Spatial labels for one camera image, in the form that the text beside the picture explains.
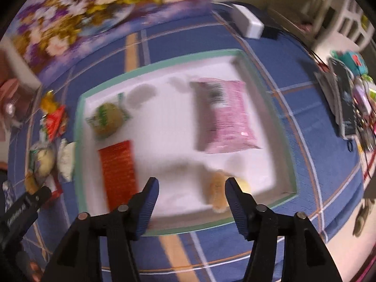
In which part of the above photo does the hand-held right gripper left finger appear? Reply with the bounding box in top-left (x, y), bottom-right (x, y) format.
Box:
top-left (43, 177), bottom-right (159, 282)

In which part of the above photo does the pink snack packet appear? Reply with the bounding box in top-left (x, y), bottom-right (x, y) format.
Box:
top-left (189, 78), bottom-right (262, 154)

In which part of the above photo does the blue plaid tablecloth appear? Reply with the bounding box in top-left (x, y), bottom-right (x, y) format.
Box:
top-left (7, 1), bottom-right (366, 282)

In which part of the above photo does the red crinkled snack packet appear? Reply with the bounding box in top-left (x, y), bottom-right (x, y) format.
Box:
top-left (44, 106), bottom-right (67, 141)

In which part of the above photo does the green round pastry packet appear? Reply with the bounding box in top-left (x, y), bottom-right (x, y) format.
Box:
top-left (86, 94), bottom-right (131, 140)

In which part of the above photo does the white shelf unit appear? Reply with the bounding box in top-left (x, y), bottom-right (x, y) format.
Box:
top-left (302, 0), bottom-right (372, 49)

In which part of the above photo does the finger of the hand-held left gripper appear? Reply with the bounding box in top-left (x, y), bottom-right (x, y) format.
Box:
top-left (25, 186), bottom-right (53, 212)

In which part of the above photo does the white rectangular box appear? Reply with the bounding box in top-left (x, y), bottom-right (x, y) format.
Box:
top-left (231, 4), bottom-right (264, 39)

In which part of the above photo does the white tray with green rim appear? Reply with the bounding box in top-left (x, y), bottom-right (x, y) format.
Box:
top-left (73, 48), bottom-right (298, 237)

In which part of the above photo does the pile of colourful trinkets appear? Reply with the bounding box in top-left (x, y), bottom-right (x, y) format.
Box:
top-left (352, 75), bottom-right (376, 153)

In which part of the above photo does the yellow bread packet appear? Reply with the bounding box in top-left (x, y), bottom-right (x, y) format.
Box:
top-left (208, 171), bottom-right (252, 213)

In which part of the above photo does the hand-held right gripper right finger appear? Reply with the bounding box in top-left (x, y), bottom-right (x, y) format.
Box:
top-left (225, 177), bottom-right (343, 282)

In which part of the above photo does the orange brown snack packet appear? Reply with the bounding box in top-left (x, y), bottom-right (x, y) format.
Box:
top-left (24, 173), bottom-right (40, 195)

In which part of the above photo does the white printed bag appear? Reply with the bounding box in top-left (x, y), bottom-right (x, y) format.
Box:
top-left (0, 47), bottom-right (42, 128)

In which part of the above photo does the yellow snack packet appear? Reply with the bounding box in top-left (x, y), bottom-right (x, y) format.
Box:
top-left (40, 92), bottom-right (59, 114)

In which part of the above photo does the teal pouch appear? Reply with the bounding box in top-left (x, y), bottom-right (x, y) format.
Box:
top-left (331, 50), bottom-right (369, 75)

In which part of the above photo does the floral painting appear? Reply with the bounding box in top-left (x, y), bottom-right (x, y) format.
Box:
top-left (6, 0), bottom-right (212, 74)

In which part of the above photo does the brown slipper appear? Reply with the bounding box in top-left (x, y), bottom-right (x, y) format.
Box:
top-left (352, 198), bottom-right (375, 237)

